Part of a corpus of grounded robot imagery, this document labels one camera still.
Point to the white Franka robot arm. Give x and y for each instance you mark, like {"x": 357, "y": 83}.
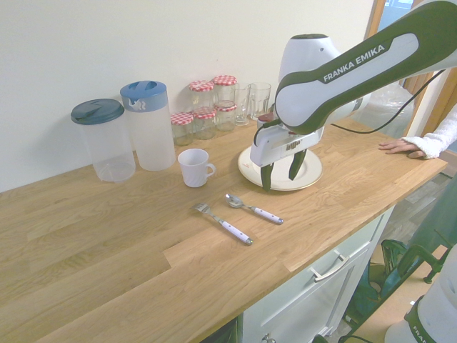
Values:
{"x": 357, "y": 68}

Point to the clear plastic sheet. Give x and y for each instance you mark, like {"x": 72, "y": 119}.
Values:
{"x": 387, "y": 107}

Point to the silver cabinet knob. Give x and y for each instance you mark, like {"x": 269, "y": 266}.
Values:
{"x": 268, "y": 338}

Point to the white kitchen cabinet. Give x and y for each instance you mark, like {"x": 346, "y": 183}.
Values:
{"x": 303, "y": 307}

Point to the clear ribbed glass tumbler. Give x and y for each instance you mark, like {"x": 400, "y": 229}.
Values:
{"x": 260, "y": 100}

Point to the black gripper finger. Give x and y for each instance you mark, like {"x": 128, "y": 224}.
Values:
{"x": 267, "y": 177}
{"x": 297, "y": 164}

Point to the clear pitcher blue lid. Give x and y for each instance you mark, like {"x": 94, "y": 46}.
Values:
{"x": 151, "y": 135}

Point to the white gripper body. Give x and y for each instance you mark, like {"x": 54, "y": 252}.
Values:
{"x": 271, "y": 146}

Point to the tall jar red checked lid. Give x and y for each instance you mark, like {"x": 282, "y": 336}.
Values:
{"x": 201, "y": 87}
{"x": 225, "y": 81}

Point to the green bar clamp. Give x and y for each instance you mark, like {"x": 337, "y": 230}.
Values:
{"x": 410, "y": 255}

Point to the clear pitcher dark teal lid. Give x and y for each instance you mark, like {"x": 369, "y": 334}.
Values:
{"x": 107, "y": 143}

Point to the small jar red checked lid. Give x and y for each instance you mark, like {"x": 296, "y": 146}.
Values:
{"x": 182, "y": 125}
{"x": 204, "y": 119}
{"x": 225, "y": 116}

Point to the white ceramic mug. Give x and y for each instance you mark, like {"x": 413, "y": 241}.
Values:
{"x": 193, "y": 171}

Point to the person's hand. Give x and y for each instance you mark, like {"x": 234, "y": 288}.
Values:
{"x": 401, "y": 146}

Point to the cream plate with gold rim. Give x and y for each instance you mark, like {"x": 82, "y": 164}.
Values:
{"x": 310, "y": 175}

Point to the forearm in white sleeve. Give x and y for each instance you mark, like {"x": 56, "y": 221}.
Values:
{"x": 437, "y": 139}

